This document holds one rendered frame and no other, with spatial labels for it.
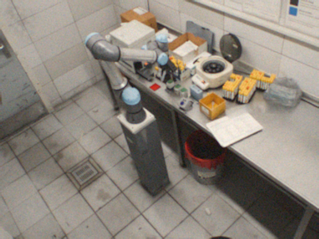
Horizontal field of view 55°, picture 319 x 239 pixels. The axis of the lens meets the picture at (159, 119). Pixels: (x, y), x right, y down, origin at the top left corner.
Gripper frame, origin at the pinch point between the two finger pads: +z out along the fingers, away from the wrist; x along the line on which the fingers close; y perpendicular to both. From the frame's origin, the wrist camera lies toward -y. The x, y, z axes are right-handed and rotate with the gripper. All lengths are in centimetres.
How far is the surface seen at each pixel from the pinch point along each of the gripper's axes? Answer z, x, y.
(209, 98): 5.7, -6.0, -34.3
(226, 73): 1.3, -31.4, -28.8
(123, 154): 99, 40, 45
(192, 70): 5.8, -22.1, -2.6
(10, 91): 46, 89, 166
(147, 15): -6, -46, 79
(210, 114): 7.0, 4.2, -45.2
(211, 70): 1.6, -27.7, -17.3
